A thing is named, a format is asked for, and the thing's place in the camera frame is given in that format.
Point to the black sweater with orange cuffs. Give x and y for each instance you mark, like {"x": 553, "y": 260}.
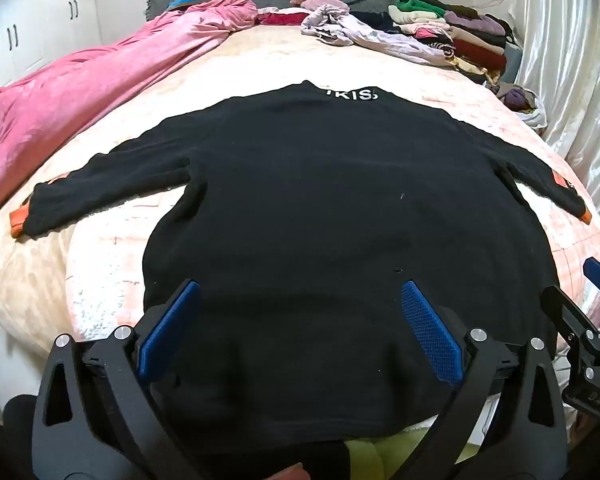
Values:
{"x": 305, "y": 210}

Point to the pink quilt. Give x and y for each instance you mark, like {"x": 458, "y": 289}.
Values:
{"x": 80, "y": 95}

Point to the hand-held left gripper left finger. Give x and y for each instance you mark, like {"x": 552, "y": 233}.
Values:
{"x": 167, "y": 330}

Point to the crumpled lilac garment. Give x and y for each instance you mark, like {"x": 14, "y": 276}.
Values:
{"x": 370, "y": 35}

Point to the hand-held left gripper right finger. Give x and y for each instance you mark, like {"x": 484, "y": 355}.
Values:
{"x": 430, "y": 330}

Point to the grey cushion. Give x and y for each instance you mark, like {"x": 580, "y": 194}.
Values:
{"x": 514, "y": 62}

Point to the white satin curtain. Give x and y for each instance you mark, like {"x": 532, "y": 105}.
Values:
{"x": 570, "y": 60}

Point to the beige bed sheet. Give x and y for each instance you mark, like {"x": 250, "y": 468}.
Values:
{"x": 20, "y": 285}

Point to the black crumpled garment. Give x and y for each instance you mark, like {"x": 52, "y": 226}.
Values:
{"x": 375, "y": 21}

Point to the pink plush garment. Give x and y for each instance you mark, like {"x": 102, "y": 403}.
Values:
{"x": 327, "y": 4}

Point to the white bag of clothes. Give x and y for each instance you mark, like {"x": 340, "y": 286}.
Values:
{"x": 532, "y": 115}

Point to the pile of folded clothes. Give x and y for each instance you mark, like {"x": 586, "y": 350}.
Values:
{"x": 470, "y": 40}

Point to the red cloth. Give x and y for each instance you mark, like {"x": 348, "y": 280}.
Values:
{"x": 285, "y": 18}

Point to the person's yellow-green clothing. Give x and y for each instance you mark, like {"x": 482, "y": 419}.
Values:
{"x": 380, "y": 452}

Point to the white wardrobe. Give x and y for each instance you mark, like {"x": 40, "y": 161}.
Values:
{"x": 40, "y": 25}

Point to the orange and white checked blanket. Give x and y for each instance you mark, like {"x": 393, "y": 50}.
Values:
{"x": 480, "y": 100}

